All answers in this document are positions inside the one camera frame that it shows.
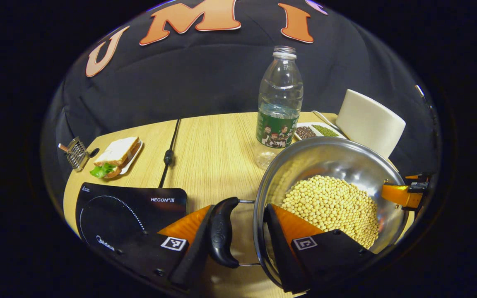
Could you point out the white plate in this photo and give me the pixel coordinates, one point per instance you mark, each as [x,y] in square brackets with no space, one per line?
[133,159]

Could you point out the pile of yellow soybeans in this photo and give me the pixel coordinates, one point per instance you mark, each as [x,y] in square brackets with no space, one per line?
[333,203]

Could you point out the black table grommet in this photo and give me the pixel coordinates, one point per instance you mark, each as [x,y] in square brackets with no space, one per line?
[94,152]

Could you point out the stainless steel pot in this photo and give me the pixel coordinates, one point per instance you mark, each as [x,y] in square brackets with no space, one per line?
[333,159]

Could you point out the black backdrop cloth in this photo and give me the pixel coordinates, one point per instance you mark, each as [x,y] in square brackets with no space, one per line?
[205,74]

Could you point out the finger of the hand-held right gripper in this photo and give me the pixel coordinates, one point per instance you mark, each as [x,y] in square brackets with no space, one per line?
[400,194]

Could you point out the sandwich with lettuce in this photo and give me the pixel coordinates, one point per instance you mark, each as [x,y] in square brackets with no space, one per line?
[116,153]

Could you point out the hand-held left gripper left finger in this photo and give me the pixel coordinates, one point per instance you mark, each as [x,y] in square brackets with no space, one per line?
[191,256]

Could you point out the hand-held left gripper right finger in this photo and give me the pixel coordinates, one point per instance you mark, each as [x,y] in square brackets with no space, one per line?
[280,248]

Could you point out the white toaster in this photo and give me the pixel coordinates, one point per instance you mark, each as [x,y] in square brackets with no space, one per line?
[371,122]

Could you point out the black induction cooktop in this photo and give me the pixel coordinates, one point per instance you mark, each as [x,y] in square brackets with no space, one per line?
[118,207]

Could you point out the clear plastic water bottle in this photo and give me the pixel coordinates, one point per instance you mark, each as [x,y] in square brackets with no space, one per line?
[280,95]

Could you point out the white divided bean dish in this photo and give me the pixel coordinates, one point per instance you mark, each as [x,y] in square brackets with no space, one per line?
[317,130]

